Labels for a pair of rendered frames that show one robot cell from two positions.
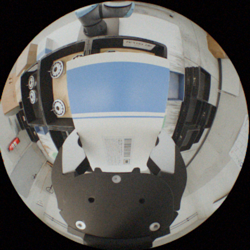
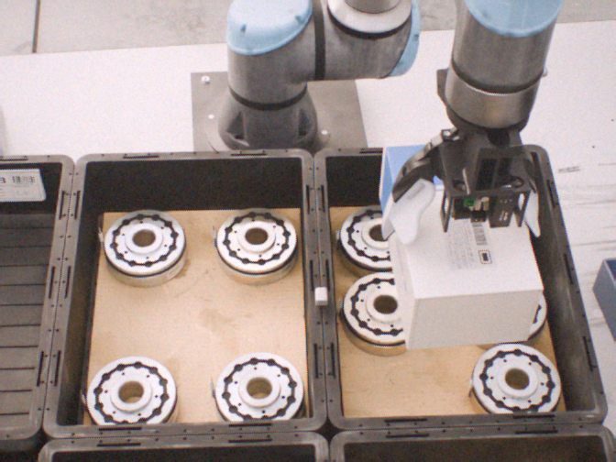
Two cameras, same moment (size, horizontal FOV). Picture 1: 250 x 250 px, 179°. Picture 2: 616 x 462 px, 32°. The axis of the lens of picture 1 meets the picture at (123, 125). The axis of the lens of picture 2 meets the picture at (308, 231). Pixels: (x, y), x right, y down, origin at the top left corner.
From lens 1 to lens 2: 104 cm
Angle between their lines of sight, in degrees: 67
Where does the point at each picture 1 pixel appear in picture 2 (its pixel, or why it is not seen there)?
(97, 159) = (429, 257)
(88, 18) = (278, 70)
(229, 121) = not seen: outside the picture
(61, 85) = (155, 317)
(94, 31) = (278, 140)
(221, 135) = not seen: outside the picture
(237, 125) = not seen: outside the picture
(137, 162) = (507, 258)
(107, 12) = (342, 56)
